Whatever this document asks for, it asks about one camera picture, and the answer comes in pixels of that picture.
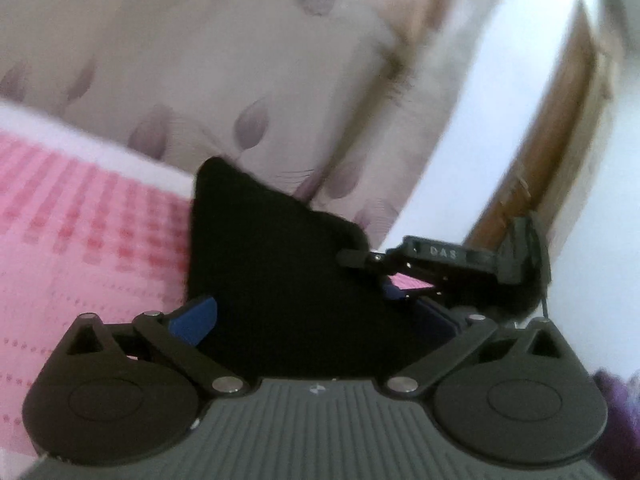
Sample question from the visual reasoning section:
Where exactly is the brown wooden door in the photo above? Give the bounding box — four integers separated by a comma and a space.
464, 0, 617, 262

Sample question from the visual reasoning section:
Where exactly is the dark purple cloth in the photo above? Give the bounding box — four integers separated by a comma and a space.
592, 367, 640, 480

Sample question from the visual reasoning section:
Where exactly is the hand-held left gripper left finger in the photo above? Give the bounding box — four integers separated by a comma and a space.
64, 296, 252, 401

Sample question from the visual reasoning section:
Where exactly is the black printed shirt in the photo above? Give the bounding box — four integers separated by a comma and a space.
184, 156, 453, 380

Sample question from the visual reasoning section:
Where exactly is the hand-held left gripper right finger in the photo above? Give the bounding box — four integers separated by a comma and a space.
386, 299, 576, 401

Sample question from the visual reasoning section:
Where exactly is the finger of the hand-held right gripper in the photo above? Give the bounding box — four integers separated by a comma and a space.
336, 246, 416, 270
381, 271, 443, 305

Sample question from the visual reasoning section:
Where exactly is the beige leaf print curtain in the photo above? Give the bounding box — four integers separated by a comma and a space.
0, 0, 453, 257

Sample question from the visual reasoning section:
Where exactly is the pink checked bed sheet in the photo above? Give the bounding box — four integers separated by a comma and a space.
0, 99, 203, 463

